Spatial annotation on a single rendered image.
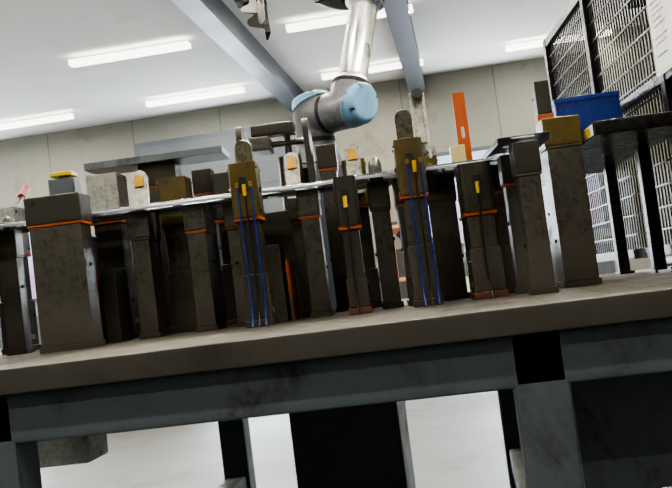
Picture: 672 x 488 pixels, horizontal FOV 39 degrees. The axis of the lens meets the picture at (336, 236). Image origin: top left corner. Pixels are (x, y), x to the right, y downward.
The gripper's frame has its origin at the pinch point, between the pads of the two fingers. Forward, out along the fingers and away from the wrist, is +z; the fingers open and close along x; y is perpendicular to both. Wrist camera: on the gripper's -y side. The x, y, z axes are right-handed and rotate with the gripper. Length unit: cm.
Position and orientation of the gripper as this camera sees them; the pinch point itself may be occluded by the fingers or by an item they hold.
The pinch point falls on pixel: (266, 33)
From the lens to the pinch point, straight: 255.4
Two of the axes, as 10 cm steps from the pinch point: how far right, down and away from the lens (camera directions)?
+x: -0.5, -0.5, -10.0
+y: -9.9, 1.3, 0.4
